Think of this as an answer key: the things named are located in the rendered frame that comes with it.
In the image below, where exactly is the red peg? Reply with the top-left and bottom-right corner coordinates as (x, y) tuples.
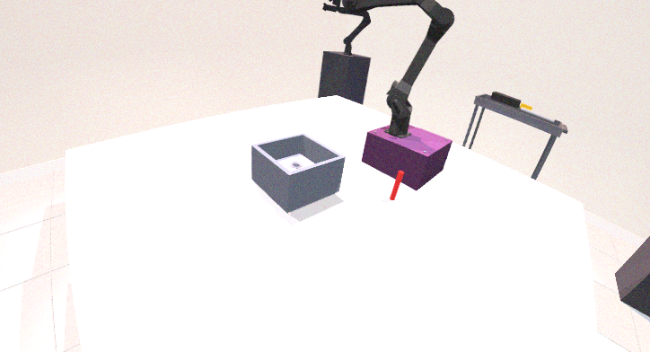
(390, 171), (404, 200)

